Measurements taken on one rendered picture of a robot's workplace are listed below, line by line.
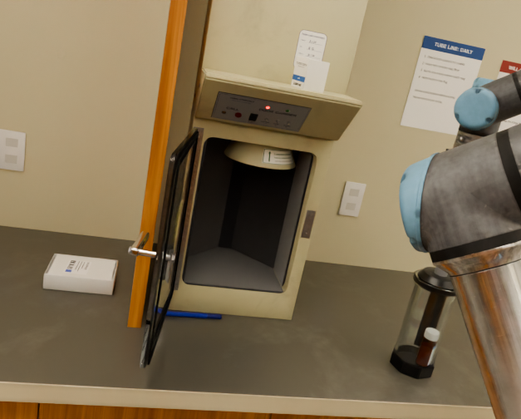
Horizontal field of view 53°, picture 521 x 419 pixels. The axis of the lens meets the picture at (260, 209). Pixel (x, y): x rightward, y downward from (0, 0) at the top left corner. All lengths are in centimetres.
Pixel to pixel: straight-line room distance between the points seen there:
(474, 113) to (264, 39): 44
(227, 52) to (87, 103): 58
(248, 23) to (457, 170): 62
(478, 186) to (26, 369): 83
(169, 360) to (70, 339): 21
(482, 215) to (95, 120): 118
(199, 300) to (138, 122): 58
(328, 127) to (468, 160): 53
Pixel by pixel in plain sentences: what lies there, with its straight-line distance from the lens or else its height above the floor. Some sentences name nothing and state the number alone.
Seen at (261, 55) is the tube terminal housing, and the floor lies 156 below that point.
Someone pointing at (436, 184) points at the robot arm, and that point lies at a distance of 66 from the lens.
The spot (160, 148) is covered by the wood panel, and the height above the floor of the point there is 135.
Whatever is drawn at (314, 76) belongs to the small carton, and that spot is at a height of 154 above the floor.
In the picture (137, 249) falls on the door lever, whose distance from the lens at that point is 93.
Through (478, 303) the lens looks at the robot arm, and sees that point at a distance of 67.
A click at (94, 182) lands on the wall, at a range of 163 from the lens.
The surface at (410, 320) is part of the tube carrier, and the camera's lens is 124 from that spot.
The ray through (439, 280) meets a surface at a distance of 120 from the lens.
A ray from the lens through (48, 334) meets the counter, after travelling 118.
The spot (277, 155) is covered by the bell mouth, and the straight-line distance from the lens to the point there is 121.
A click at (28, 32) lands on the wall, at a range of 160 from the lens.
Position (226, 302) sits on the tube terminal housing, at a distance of 130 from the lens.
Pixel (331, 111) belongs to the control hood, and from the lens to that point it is 109.
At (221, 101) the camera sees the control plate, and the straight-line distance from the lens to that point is 106.
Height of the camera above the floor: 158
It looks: 17 degrees down
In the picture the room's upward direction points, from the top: 12 degrees clockwise
